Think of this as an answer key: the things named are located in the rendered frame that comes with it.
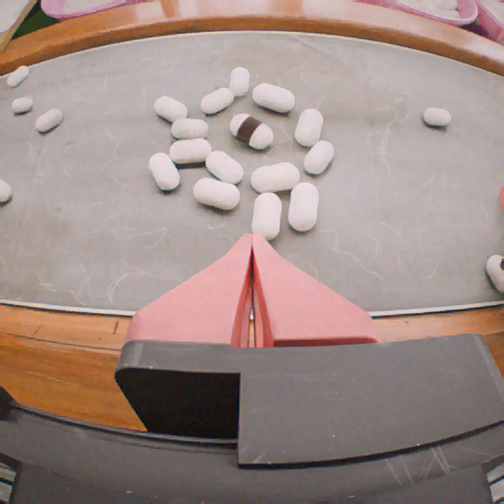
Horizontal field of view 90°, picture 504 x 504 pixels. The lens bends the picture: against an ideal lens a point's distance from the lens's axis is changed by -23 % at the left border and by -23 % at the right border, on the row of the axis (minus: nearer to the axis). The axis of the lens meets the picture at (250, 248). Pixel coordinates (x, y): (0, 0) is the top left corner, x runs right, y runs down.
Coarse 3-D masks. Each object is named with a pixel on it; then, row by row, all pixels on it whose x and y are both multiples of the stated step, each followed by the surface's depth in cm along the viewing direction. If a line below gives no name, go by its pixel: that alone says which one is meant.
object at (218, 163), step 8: (216, 152) 24; (208, 160) 24; (216, 160) 24; (224, 160) 24; (232, 160) 24; (208, 168) 25; (216, 168) 24; (224, 168) 24; (232, 168) 24; (240, 168) 24; (216, 176) 25; (224, 176) 24; (232, 176) 24; (240, 176) 24; (232, 184) 25
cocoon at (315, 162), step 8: (320, 144) 25; (328, 144) 25; (312, 152) 25; (320, 152) 24; (328, 152) 25; (304, 160) 25; (312, 160) 24; (320, 160) 24; (328, 160) 25; (312, 168) 25; (320, 168) 25
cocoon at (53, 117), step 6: (48, 114) 26; (54, 114) 26; (60, 114) 27; (42, 120) 26; (48, 120) 26; (54, 120) 26; (60, 120) 27; (36, 126) 26; (42, 126) 26; (48, 126) 27
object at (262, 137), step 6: (240, 114) 25; (246, 114) 25; (234, 120) 25; (240, 120) 25; (234, 126) 25; (264, 126) 25; (234, 132) 25; (258, 132) 24; (264, 132) 24; (270, 132) 25; (252, 138) 25; (258, 138) 25; (264, 138) 25; (270, 138) 25; (252, 144) 25; (258, 144) 25; (264, 144) 25
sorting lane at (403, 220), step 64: (64, 64) 30; (128, 64) 29; (192, 64) 29; (256, 64) 29; (320, 64) 29; (384, 64) 29; (448, 64) 30; (0, 128) 28; (64, 128) 27; (128, 128) 27; (384, 128) 27; (448, 128) 27; (64, 192) 26; (128, 192) 26; (192, 192) 26; (256, 192) 25; (320, 192) 25; (384, 192) 26; (448, 192) 26; (0, 256) 24; (64, 256) 24; (128, 256) 24; (192, 256) 24; (320, 256) 24; (384, 256) 24; (448, 256) 24
